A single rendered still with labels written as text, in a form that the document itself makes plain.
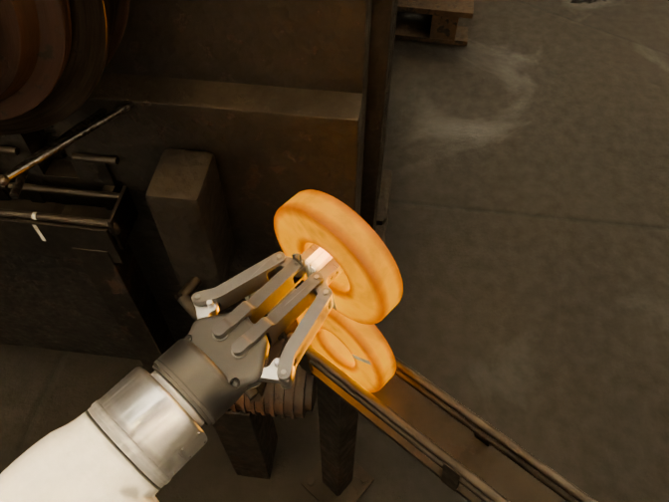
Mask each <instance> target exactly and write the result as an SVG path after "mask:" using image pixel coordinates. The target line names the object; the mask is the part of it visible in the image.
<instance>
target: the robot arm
mask: <svg viewBox="0 0 669 502"><path fill-rule="evenodd" d="M292 257H293V258H291V257H288V256H286V255H285V254H284V253H283V252H277V253H275V254H273V255H271V256H270V257H268V258H266V259H264V260H263V261H261V262H259V263H257V264H255V265H254V266H252V267H250V268H248V269H247V270H245V271H243V272H241V273H240V274H238V275H236V276H234V277H233V278H231V279H229V280H227V281H226V282H224V283H222V284H220V285H219V286H217V287H215V288H212V289H208V290H203V291H199V292H196V293H194V294H193V295H192V297H191V299H192V302H193V304H194V306H195V308H196V315H197V321H195V322H194V323H193V325H192V327H191V330H190V332H189V333H188V335H187V336H186V337H184V338H183V339H180V340H178V341H177V342H176V343H175V344H174V345H173V346H171V347H170V348H169V349H168V350H167V351H166V352H165V353H164V354H162V355H161V356H160V357H159V358H158V359H157V360H156V361H155V362H153V363H154V366H152V367H153V369H154V372H153V373H151V374H150V373H149V372H147V371H146V370H145V369H143V368H141V367H137V368H135V369H133V370H132V371H131V372H130V373H129V374H128V375H126V376H125V377H124V378H123V379H122V380H121V381H120V382H118V383H117V384H116V385H115V386H114V387H113V388H112V389H110V390H109V391H108V392H107V393H106V394H105V395H104V396H103V397H101V398H100V399H99V400H96V401H95V402H94V403H93V404H92V406H91V407H90V408H89V409H88V410H86V411H85V412H84V413H83V414H81V415H80V416H79V417H77V418H76V419H75V420H73V421H71V422H70V423H68V424H66V425H64V426H62V427H60V428H58V429H56V430H54V431H52V432H50V433H49V434H47V435H46V436H44V437H43V438H42V439H40V440H39V441H38V442H36V443H35V444H34V445H32V446H31V447H30V448H29V449H28V450H26V451H25V452H24V453H23V454H22V455H20V456H19V457H18V458H17V459H16V460H15V461H14V462H12V463H11V464H10V465H9V466H8V467H7V468H6V469H5V470H4V471H3V472H2V473H1V474H0V502H159V501H158V500H157V498H156V497H155V494H156V493H157V492H158V491H159V490H160V488H162V487H163V486H164V485H166V484H167V483H168V482H169V481H170V480H171V478H172V477H173V476H174V475H175V474H176V473H177V472H178V471H179V470H180V469H181V468H182V467H183V466H184V465H185V464H186V463H187V462H188V461H189V460H190V459H191V458H192V457H193V456H194V455H195V454H196V453H197V452H198V451H199V450H200V448H201V447H202V446H203V445H204V444H205V443H206V442H207V436H206V434H205V432H204V431H203V430H202V429H201V426H202V425H203V424H204V423H205V424H206V425H210V424H211V425H213V424H214V423H215V422H216V421H217V420H218V419H219V418H220V417H221V416H222V415H223V414H224V413H225V412H226V411H227V410H228V409H229V408H230V407H231V406H232V405H233V404H234V403H235V402H236V401H237V400H238V399H239V398H240V396H241V395H242V394H243V393H244V392H245V391H247V390H249V389H251V388H254V387H257V386H258V385H260V384H261V383H262V381H264V382H272V383H279V384H280V386H281V387H282V388H283V389H289V388H291V387H292V386H293V383H294V378H295V373H296V368H297V365H298V363H299V362H300V360H301V358H302V357H303V355H304V353H305V352H306V350H307V348H308V347H309V345H310V344H311V342H312V340H313V339H314V337H315V335H316V334H317V332H318V330H319V329H320V327H321V326H322V324H323V322H324V321H325V319H326V317H327V316H328V314H329V312H330V311H331V309H332V307H333V305H334V302H333V291H332V289H331V288H329V284H330V283H331V282H332V281H333V280H334V279H335V278H336V277H337V276H338V275H339V274H340V273H341V272H342V271H343V269H342V268H341V266H340V265H339V264H338V262H337V261H336V260H335V259H334V258H333V257H332V256H331V255H330V254H329V253H328V252H327V251H325V250H324V249H323V248H321V247H320V246H318V245H316V244H313V245H311V246H310V248H308V249H307V250H306V251H305V252H304V253H303V254H302V255H301V254H299V253H294V254H293V255H292ZM306 273H307V278H308V279H307V280H306V281H304V282H303V283H302V284H301V285H300V286H299V287H298V288H297V289H296V290H295V291H294V292H293V293H292V294H291V295H290V296H288V297H287V298H286V299H285V300H284V301H283V302H282V303H281V304H280V305H279V306H278V307H277V308H276V309H275V310H273V311H272V312H271V313H270V314H269V315H268V316H267V317H264V316H265V315H266V314H267V313H268V312H269V311H270V310H271V309H272V308H274V307H275V306H276V305H277V304H278V303H279V302H280V301H281V300H282V299H283V298H284V297H285V296H286V295H287V294H288V293H289V292H290V291H292V290H293V289H294V288H295V287H296V286H297V285H298V284H299V283H300V282H301V281H302V280H303V279H304V278H305V274H306ZM259 289H260V290H259ZM257 290H259V291H258V292H256V293H255V294H254V295H253V296H252V297H251V298H250V299H249V300H248V301H243V302H242V303H241V304H240V305H238V306H237V307H236V308H235V309H234V310H233V311H232V312H230V313H225V314H220V315H217V314H218V313H219V311H221V310H224V309H226V308H228V307H230V306H232V305H233V304H235V303H237V302H238V301H240V300H242V299H244V298H245V297H247V296H249V295H250V294H252V293H254V292H255V291H257ZM306 309H308V310H307V312H306V313H305V315H304V316H303V318H302V319H301V321H300V323H299V324H298V326H297V327H296V329H295V331H294V332H293V334H292V335H291V337H290V338H289V340H288V342H287V343H286V345H285V347H284V348H283V351H282V353H281V356H280V357H279V358H275V359H274V360H273V361H272V362H271V364H270V365H269V366H268V367H266V365H267V359H268V354H269V348H270V346H271V345H273V344H274V343H275V341H276V340H277V338H278V336H279V335H280V334H281V333H282V332H283V331H284V330H285V329H286V328H287V327H288V326H289V325H290V324H291V323H292V322H293V321H294V320H295V319H296V318H297V317H298V316H300V315H301V314H302V313H303V312H304V311H305V310H306Z"/></svg>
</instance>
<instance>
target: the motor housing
mask: <svg viewBox="0 0 669 502"><path fill-rule="evenodd" d="M285 345H286V342H285V339H281V340H280V341H279V340H278V339H277V340H276V341H275V343H274V344H273V345H271V346H270V348H269V354H268V359H267V365H266V367H268V366H269V365H270V364H271V362H272V361H273V360H274V359H275V358H279V357H280V356H281V353H282V351H283V348H284V347H285ZM316 395H317V379H316V378H315V377H314V376H311V375H310V374H308V373H307V372H306V371H305V370H303V369H302V368H301V366H300V365H299V364H298V365H297V368H296V373H295V378H294V383H293V386H292V387H291V388H289V389H283V388H282V387H281V386H280V384H279V383H272V382H267V384H266V387H265V390H264V393H263V396H262V398H261V400H260V401H256V402H255V401H253V400H249V398H248V396H247V395H246V393H245V392H244V393H243V394H242V395H241V396H240V398H239V399H238V400H237V401H236V402H235V403H234V404H233V405H232V406H231V407H230V408H229V409H228V410H227V411H226V412H225V413H224V414H223V415H222V416H221V417H220V418H219V419H218V420H217V421H216V422H215V423H214V424H213V426H214V428H215V430H216V432H217V434H218V436H219V438H220V441H221V443H222V445H223V447H224V449H225V451H226V453H227V455H228V457H229V459H230V461H231V463H232V466H233V468H234V470H235V472H236V474H237V475H241V476H248V477H256V478H263V479H270V478H271V474H272V469H273V463H274V458H275V452H276V447H277V442H278V435H277V431H276V426H275V422H274V418H273V417H277V415H279V416H280V417H281V418H286V417H287V416H289V417H290V419H296V417H300V418H305V416H306V413H307V411H313V409H314V405H315V400H316Z"/></svg>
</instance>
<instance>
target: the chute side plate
mask: <svg viewBox="0 0 669 502"><path fill-rule="evenodd" d="M32 224H33V225H36V226H37V227H38V229H39V230H40V232H41V233H42V235H43V236H44V238H45V239H46V241H43V240H42V239H41V237H40V236H39V234H38V233H37V231H36V230H35V228H34V227H33V225H32ZM73 248H81V249H90V250H99V251H107V252H109V254H110V256H111V258H112V260H113V262H114V263H121V264H122V263H123V259H122V257H121V255H120V253H119V251H118V249H117V247H116V245H115V243H114V241H113V239H112V236H111V234H110V232H109V230H108V229H106V228H98V227H96V228H95V227H85V226H78V225H68V224H59V223H49V222H39V221H30V220H20V219H8V218H0V251H8V252H20V253H29V254H38V255H48V256H57V257H66V258H76V259H78V257H77V255H76V254H75V252H74V251H73Z"/></svg>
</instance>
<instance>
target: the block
mask: <svg viewBox="0 0 669 502"><path fill-rule="evenodd" d="M146 200H147V203H148V206H149V208H150V211H151V213H152V216H153V218H154V221H155V223H156V226H157V228H158V231H159V234H160V236H161V239H162V241H163V244H164V246H165V249H166V251H167V254H168V256H169V259H170V262H171V264H172V267H173V269H174V272H175V274H176V277H177V279H178V282H179V284H180V286H182V287H183V286H184V285H185V284H186V283H187V282H188V281H189V279H190V278H191V277H194V276H196V277H198V278H199V279H200V280H201V281H202V284H201V285H200V286H199V287H198V290H208V289H212V288H215V287H217V286H219V285H220V284H222V283H224V282H226V281H227V279H228V276H229V272H230V269H231V265H232V262H233V258H234V254H235V251H236V247H235V242H234V238H233V233H232V229H231V225H230V220H229V216H228V212H227V207H226V203H225V199H224V194H223V190H222V185H221V181H220V177H219V172H218V168H217V164H216V159H215V156H214V154H213V153H211V152H208V151H199V150H188V149H177V148H169V149H166V150H165V151H164V152H163V153H162V156H161V158H160V161H159V163H158V165H157V168H156V170H155V172H154V175H153V177H152V179H151V182H150V184H149V187H148V189H147V191H146Z"/></svg>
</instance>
